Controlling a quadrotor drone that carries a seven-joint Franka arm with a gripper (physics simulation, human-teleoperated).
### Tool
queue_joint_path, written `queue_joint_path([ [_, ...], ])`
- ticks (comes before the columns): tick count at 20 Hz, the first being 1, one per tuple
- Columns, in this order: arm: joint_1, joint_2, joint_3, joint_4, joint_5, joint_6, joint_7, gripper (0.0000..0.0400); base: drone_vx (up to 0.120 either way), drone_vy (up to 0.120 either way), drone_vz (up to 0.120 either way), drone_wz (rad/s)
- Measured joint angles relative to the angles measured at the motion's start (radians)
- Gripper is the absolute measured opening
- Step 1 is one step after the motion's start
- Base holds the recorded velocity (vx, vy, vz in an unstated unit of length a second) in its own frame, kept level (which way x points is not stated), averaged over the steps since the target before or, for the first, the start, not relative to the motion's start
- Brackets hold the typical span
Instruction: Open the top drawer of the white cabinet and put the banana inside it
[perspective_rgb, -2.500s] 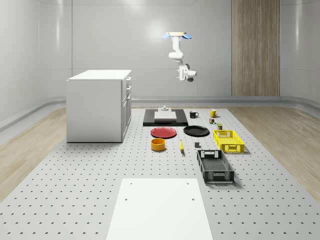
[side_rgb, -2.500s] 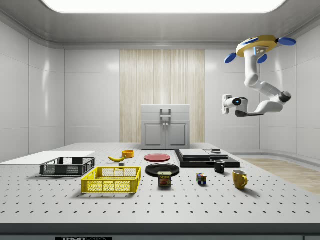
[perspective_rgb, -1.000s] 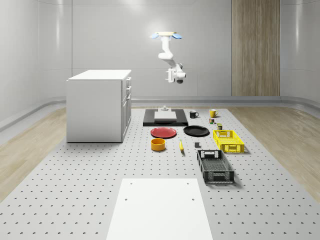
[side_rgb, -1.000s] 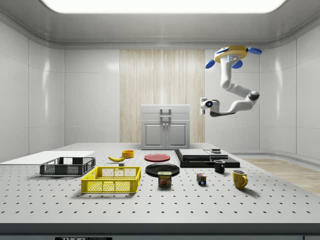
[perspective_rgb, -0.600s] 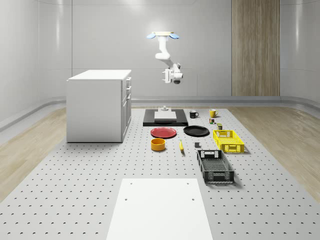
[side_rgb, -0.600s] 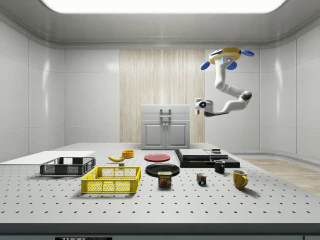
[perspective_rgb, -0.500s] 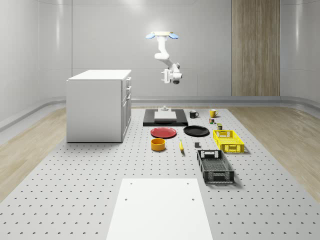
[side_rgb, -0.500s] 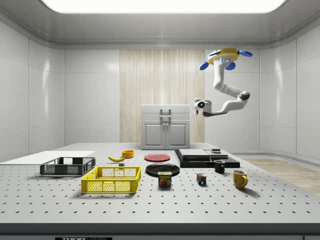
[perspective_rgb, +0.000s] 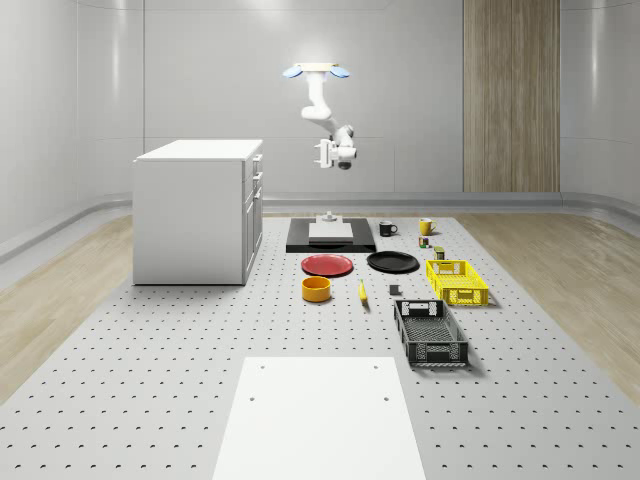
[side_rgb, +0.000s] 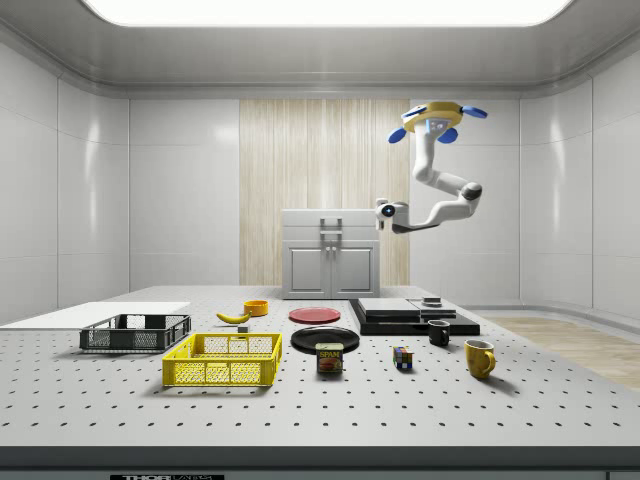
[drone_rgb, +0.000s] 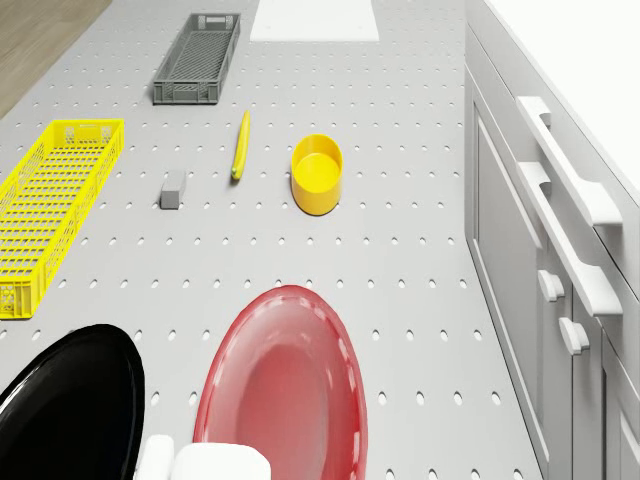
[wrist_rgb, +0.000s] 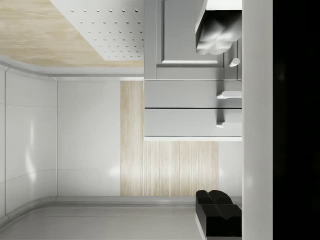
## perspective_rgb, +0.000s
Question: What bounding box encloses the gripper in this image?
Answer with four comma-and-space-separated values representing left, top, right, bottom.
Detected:
313, 139, 338, 171

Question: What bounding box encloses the drone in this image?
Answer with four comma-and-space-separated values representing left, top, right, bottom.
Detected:
281, 62, 352, 80

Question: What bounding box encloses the black stove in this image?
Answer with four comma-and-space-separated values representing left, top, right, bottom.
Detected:
284, 211, 378, 254

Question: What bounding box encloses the red plate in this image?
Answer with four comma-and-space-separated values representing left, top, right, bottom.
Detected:
300, 253, 356, 278

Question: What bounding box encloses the black plate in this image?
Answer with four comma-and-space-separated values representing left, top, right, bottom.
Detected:
365, 250, 422, 275

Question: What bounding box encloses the yellow bowl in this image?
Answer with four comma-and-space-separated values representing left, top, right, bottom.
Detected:
300, 275, 333, 304

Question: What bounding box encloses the white cabinet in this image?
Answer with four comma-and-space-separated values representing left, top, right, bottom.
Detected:
132, 139, 265, 287

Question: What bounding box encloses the yellow basket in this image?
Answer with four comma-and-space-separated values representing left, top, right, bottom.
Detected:
425, 258, 491, 307

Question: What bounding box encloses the dark grey basket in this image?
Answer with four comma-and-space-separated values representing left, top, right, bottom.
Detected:
392, 298, 471, 369

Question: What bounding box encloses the white board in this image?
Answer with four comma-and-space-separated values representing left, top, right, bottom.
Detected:
211, 355, 428, 480

